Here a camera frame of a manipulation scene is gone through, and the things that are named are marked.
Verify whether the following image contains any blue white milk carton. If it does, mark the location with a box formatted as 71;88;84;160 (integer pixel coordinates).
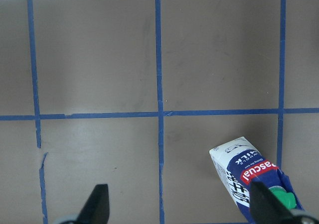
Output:
209;137;303;224

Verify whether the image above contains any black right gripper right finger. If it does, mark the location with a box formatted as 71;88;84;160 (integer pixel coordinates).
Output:
250;182;304;224

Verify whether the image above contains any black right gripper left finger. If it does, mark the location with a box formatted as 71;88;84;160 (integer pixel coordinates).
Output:
77;184;110;224

